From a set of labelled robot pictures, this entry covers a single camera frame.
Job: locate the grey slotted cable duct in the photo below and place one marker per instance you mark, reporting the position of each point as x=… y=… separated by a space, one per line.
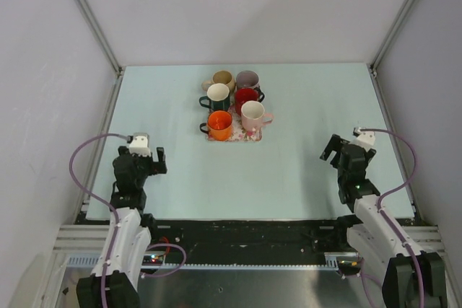
x=328 y=261

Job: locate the dark green mug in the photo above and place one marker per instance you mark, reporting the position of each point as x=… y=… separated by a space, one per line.
x=217 y=98

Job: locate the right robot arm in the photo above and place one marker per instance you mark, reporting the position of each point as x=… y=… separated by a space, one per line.
x=408 y=275

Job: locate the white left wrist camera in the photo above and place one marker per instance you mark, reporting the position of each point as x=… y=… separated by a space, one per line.
x=138 y=144

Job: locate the orange mug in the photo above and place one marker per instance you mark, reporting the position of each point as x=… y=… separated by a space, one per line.
x=218 y=126

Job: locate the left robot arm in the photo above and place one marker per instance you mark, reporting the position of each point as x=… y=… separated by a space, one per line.
x=113 y=281

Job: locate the pink ceramic mug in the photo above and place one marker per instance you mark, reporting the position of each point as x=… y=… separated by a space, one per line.
x=254 y=116

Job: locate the aluminium frame rail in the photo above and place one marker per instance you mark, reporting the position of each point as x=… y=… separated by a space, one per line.
x=91 y=238

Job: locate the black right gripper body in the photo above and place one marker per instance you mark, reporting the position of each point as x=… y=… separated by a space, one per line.
x=369 y=154

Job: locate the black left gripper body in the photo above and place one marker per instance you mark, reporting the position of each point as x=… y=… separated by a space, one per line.
x=144 y=164

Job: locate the floral pattern tray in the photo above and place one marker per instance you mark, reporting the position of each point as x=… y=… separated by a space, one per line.
x=239 y=134

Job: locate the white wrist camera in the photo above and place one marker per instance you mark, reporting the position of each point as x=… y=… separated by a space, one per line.
x=138 y=144
x=364 y=139

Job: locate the purple mug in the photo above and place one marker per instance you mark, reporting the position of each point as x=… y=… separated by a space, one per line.
x=247 y=79

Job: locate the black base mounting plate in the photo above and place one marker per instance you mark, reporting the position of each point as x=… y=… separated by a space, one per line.
x=324 y=234

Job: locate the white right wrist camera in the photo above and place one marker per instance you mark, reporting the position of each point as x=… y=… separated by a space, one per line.
x=364 y=139

